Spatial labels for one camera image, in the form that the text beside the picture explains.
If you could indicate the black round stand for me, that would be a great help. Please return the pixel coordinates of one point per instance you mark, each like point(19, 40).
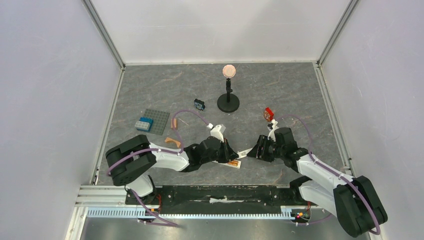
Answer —
point(228, 102)

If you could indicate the small red toy block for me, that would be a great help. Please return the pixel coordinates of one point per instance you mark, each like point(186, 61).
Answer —
point(268, 114)

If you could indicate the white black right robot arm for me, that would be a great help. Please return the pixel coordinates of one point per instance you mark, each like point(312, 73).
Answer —
point(352, 200)

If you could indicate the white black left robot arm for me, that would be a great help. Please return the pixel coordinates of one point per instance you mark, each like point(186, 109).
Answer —
point(129, 161)

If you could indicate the pink ball on stand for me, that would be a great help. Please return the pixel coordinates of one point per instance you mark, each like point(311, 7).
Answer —
point(229, 71)

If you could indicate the small black blue block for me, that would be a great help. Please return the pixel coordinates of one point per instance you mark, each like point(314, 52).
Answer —
point(199, 104)

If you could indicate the white remote battery cover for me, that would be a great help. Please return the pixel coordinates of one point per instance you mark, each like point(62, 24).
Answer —
point(243, 153)

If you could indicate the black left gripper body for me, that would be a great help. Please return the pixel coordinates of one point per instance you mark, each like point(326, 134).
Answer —
point(222, 151)

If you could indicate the tan wooden rectangular block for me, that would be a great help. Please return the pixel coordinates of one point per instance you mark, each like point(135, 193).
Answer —
point(174, 123)

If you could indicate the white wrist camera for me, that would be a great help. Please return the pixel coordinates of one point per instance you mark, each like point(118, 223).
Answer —
point(272, 127)
point(218, 132)

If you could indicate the blue grey lego brick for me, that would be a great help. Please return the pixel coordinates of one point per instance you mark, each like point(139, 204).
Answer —
point(144, 124)

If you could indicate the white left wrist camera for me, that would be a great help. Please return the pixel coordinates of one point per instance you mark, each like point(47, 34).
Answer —
point(218, 132)

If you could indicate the grey lego baseplate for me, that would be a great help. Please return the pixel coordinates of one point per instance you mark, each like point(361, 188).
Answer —
point(160, 120)

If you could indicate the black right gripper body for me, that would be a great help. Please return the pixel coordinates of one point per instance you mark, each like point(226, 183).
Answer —
point(261, 149)

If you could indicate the white remote control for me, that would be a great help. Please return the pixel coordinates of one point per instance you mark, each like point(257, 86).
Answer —
point(226, 164)

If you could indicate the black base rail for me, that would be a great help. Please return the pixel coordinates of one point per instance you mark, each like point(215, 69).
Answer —
point(223, 199)

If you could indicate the tan wooden bracket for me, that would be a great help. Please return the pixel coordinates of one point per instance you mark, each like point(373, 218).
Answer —
point(171, 140)

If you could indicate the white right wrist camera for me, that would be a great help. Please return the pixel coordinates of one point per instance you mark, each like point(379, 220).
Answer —
point(272, 127)

